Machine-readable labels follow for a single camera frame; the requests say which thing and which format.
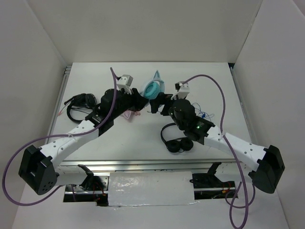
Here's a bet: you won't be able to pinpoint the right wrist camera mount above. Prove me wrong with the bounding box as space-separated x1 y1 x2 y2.
171 81 190 100

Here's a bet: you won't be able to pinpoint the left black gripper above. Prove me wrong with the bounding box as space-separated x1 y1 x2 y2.
111 86 149 119

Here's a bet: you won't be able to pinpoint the teal cat ear headphones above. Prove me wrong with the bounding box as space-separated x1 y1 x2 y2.
139 70 165 100

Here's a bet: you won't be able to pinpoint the large black wired headphones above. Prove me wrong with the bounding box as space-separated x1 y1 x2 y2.
64 93 97 124

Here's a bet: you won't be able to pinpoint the small black headphones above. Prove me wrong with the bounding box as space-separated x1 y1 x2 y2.
160 123 193 153

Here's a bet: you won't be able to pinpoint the blue headphone cable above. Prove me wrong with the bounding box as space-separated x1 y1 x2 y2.
192 102 215 120

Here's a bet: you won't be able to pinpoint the pink blue cat headphones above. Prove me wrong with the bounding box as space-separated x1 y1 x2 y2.
122 110 141 121

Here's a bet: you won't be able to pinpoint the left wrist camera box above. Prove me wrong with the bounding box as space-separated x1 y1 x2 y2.
117 74 133 94

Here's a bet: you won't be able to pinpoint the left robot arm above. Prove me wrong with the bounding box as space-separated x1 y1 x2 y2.
19 88 149 195

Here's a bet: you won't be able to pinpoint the white taped cover plate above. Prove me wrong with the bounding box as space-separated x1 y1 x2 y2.
108 171 195 207

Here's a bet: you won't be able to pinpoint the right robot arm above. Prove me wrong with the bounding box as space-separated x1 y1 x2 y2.
150 93 285 194

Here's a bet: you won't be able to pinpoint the aluminium rail frame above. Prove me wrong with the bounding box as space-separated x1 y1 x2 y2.
62 62 251 171

